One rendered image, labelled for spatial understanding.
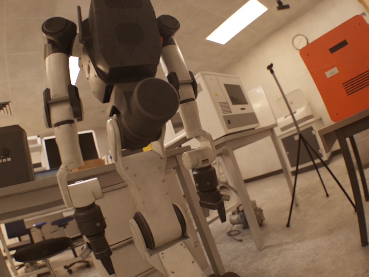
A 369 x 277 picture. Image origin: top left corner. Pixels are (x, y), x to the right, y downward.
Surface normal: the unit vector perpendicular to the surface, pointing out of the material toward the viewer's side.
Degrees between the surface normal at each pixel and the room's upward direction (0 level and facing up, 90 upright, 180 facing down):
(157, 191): 100
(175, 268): 60
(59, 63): 90
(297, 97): 105
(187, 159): 90
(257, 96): 90
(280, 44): 90
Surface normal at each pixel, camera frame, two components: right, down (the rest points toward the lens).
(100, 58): -0.62, 0.59
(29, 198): 0.59, -0.34
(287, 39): -0.73, 0.15
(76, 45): 0.30, 0.50
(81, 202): 0.49, -0.11
